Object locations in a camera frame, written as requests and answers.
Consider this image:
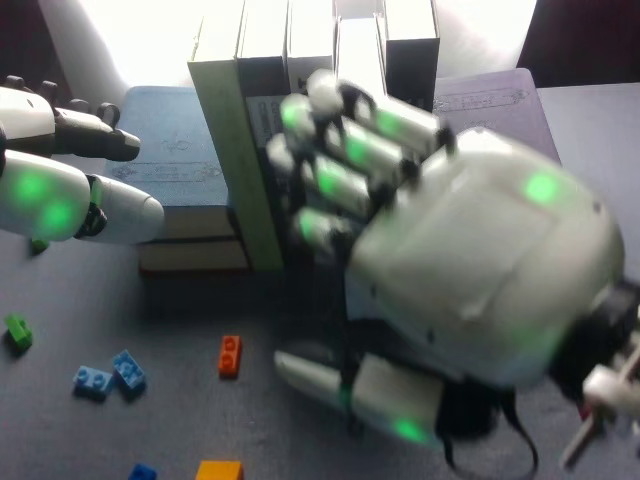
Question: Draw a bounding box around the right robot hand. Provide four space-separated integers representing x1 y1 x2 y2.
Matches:
266 69 627 447

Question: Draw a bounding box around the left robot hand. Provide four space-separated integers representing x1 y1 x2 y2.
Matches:
0 73 166 246

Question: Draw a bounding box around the blue flat book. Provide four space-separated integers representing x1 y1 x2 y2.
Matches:
102 84 239 242

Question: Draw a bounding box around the purple flat book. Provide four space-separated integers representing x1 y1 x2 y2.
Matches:
430 67 562 169

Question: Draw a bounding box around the dark red flat book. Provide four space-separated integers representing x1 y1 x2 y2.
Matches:
137 235 252 275

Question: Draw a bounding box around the green upright book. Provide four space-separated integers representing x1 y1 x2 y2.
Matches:
186 0 287 274

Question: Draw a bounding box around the light blue toy brick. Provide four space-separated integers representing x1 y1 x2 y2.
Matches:
71 365 115 401
110 349 148 397

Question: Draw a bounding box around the plain black upright book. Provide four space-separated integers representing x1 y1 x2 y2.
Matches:
374 0 442 115

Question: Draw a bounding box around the red-orange toy brick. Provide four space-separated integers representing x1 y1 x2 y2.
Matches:
217 335 244 380

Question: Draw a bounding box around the white upright book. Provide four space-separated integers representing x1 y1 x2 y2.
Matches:
332 0 390 99

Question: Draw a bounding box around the grey table cloth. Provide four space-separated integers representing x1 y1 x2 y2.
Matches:
0 82 640 480

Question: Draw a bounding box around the yellow-orange toy brick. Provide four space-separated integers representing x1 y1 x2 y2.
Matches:
194 459 245 480

